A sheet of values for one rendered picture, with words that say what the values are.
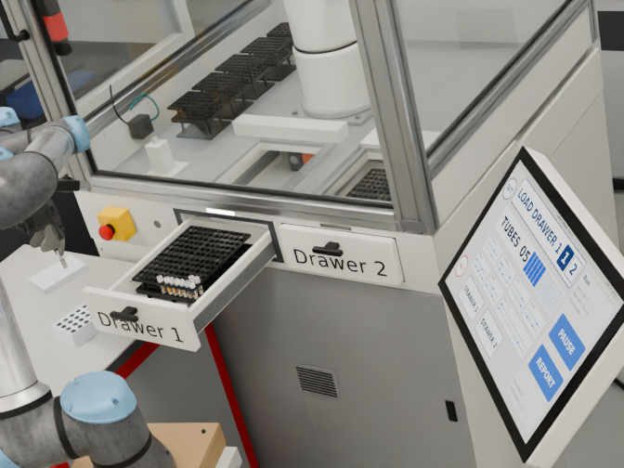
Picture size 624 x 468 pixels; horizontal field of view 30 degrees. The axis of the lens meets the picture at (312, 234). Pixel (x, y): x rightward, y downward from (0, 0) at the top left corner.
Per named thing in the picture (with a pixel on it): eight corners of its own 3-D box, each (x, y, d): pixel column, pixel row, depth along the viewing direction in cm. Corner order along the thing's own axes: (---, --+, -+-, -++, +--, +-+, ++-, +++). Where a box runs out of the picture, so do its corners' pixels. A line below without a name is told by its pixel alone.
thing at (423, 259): (443, 294, 243) (432, 236, 236) (90, 238, 299) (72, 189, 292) (604, 87, 306) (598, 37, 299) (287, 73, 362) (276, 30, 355)
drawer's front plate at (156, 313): (197, 352, 242) (182, 309, 236) (96, 330, 258) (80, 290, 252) (201, 347, 243) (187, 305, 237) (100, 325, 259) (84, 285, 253)
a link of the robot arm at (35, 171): (35, 154, 191) (78, 100, 238) (-28, 174, 192) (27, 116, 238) (59, 219, 195) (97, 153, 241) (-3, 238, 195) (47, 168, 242)
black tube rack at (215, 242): (201, 314, 251) (192, 289, 247) (139, 302, 260) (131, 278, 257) (257, 257, 265) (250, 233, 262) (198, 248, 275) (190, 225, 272)
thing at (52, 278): (45, 294, 288) (44, 289, 287) (30, 284, 294) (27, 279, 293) (88, 269, 294) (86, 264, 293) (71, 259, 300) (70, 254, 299)
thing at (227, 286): (193, 340, 243) (186, 317, 240) (104, 321, 257) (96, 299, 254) (294, 237, 270) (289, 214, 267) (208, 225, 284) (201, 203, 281)
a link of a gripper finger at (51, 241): (45, 266, 259) (29, 231, 254) (65, 253, 262) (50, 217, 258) (52, 268, 256) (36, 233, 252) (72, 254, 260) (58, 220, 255)
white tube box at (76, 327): (76, 348, 264) (71, 334, 262) (56, 338, 270) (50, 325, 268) (118, 318, 271) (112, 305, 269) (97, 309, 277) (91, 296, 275)
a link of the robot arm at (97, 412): (150, 454, 204) (123, 397, 196) (77, 475, 204) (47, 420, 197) (149, 409, 214) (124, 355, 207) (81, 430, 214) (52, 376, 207)
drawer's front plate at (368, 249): (400, 286, 246) (391, 242, 240) (288, 268, 262) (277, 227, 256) (404, 281, 247) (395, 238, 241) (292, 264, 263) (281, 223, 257)
